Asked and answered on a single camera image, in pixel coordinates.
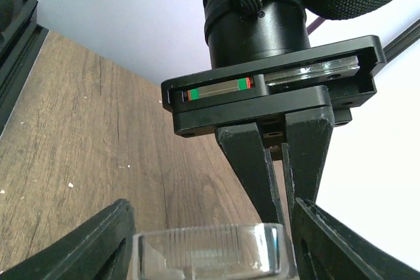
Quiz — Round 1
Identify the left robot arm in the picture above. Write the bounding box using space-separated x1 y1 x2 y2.
161 0 392 223

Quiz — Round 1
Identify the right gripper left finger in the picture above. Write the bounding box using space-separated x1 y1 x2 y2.
1 199 135 279

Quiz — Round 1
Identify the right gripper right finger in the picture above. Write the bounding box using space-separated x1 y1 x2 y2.
291 198 419 279

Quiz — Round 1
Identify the left black frame post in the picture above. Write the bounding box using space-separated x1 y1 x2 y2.
1 0 49 130

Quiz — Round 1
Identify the black frame post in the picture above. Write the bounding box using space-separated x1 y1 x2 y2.
383 18 420 62
1 0 49 130

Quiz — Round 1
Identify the right black frame post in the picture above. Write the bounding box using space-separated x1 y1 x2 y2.
383 18 420 62

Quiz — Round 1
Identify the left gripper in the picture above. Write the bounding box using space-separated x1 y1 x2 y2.
161 35 387 224

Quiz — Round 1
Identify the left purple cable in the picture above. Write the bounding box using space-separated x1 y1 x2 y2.
306 16 327 37

